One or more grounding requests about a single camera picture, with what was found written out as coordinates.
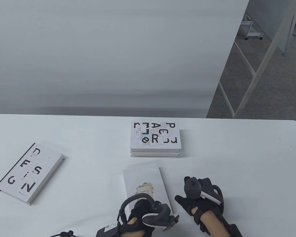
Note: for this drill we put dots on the person's right hand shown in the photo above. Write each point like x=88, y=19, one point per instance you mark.
x=187, y=206

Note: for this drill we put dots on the person's left hand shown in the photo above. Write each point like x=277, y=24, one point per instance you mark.
x=140, y=208

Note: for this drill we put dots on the person's right thumb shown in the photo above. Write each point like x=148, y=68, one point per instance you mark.
x=181, y=200

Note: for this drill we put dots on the person's left forearm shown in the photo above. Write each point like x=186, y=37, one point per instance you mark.
x=131, y=222

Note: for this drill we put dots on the person's right forearm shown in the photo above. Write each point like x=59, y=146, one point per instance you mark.
x=212, y=224

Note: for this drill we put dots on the black white right glove tracker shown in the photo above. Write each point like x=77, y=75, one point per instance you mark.
x=193, y=187

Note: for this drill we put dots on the black white glove tracker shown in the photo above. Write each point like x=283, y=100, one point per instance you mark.
x=157, y=214
x=193, y=187

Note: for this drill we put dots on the black white left glove tracker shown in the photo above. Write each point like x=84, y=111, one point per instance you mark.
x=157, y=214

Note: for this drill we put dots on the thin white book flower print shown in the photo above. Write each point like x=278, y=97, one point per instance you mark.
x=145, y=180

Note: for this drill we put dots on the plain white book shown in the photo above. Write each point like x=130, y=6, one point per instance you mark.
x=155, y=154

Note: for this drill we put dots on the white book with line drawing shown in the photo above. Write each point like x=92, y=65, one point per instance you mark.
x=154, y=135

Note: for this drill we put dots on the white book with black spine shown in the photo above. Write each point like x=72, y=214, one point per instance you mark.
x=27, y=172

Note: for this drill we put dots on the white partition panel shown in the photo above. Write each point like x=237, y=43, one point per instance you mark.
x=113, y=49

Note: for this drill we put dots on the white wheeled cart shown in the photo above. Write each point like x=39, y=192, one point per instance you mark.
x=252, y=30

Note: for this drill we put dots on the grey partition panel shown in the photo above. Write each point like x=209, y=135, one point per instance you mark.
x=273, y=22

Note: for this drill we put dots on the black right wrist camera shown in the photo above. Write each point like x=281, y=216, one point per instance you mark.
x=234, y=230

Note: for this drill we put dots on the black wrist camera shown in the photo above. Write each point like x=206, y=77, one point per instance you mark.
x=234, y=230
x=108, y=229

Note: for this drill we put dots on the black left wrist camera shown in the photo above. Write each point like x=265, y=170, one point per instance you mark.
x=108, y=229

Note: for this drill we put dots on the white metal frame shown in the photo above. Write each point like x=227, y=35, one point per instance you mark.
x=255, y=74

